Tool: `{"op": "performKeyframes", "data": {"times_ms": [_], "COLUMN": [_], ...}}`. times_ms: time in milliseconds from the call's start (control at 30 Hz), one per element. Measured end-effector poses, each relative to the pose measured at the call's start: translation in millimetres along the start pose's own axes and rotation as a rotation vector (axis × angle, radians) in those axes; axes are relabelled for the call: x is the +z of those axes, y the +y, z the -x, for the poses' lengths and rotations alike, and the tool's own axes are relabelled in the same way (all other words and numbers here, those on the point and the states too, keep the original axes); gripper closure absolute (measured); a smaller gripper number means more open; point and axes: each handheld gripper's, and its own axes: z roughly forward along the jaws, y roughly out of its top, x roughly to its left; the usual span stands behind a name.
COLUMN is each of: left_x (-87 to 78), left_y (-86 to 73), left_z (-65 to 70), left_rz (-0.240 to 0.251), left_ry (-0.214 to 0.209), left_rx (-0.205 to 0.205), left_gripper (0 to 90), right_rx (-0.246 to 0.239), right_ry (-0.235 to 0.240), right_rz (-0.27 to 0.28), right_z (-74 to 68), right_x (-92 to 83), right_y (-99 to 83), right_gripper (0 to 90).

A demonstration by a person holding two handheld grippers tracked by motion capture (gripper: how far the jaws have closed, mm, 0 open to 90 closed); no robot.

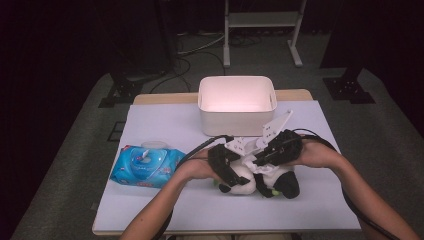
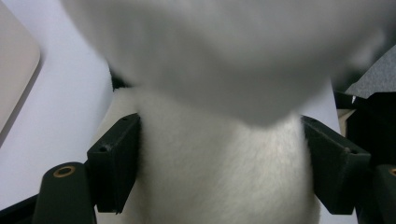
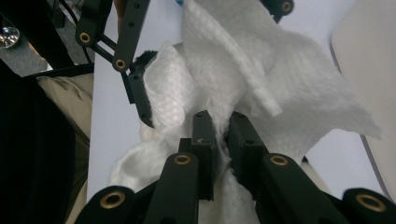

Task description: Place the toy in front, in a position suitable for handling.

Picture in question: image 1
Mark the white wet wipe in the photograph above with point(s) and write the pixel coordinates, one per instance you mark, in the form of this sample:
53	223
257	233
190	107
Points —
263	170

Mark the black stand base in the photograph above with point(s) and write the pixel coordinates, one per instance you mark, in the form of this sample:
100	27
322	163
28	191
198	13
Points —
121	91
348	89

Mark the person's left hand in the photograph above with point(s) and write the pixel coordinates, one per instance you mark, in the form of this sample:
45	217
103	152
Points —
195	168

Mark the dark floor plate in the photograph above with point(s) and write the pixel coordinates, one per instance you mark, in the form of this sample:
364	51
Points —
116	131

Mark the blue wet wipes pack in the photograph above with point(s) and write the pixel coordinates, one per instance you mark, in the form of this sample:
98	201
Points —
146	168

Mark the wooden table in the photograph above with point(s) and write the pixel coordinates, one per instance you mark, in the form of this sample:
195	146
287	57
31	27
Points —
166	98

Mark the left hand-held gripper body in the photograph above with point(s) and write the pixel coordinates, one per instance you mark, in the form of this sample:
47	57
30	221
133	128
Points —
220	158

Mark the person's right hand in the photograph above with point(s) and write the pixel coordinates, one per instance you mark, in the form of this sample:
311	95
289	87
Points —
316	155

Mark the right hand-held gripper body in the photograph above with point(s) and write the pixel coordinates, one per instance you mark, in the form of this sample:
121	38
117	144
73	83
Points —
286	146

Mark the white table sheet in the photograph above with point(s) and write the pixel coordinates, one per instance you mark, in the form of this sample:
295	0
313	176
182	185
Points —
226	216

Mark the panda plush toy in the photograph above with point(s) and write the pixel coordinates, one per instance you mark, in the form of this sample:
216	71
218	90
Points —
243	188

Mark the white plastic bin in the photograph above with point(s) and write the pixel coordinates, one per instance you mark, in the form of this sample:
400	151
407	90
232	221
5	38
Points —
236	113

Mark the white metal stand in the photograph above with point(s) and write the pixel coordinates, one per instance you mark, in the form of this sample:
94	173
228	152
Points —
261	19

